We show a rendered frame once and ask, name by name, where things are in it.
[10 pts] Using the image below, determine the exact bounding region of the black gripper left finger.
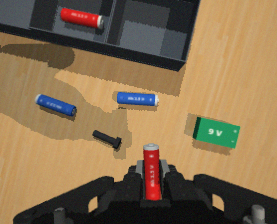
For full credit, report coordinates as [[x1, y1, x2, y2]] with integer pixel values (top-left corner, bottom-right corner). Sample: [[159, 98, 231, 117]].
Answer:
[[13, 160, 145, 224]]

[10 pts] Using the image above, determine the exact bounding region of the green 9v battery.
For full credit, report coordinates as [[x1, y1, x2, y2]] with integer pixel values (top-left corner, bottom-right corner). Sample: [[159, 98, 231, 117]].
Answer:
[[192, 117, 241, 148]]

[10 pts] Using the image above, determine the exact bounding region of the black bolt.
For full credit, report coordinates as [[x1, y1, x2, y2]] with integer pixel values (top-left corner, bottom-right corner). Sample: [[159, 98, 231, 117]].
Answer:
[[92, 130, 121, 149]]

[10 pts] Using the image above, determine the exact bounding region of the blue battery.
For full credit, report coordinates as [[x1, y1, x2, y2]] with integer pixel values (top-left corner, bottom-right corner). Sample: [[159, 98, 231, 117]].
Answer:
[[35, 94, 76, 117], [117, 92, 159, 106]]

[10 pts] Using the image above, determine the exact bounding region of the dark grey three-compartment bin rack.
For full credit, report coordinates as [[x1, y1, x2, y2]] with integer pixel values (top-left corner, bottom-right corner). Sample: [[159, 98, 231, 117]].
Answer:
[[0, 0, 201, 72]]

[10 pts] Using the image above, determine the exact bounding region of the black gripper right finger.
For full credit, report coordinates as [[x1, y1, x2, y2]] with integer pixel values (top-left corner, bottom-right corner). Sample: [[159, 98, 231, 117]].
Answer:
[[159, 159, 277, 224]]

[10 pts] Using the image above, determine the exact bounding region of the red aa battery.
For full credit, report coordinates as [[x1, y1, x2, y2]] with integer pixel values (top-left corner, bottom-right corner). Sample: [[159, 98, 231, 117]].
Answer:
[[143, 143, 161, 200], [61, 8, 104, 29]]

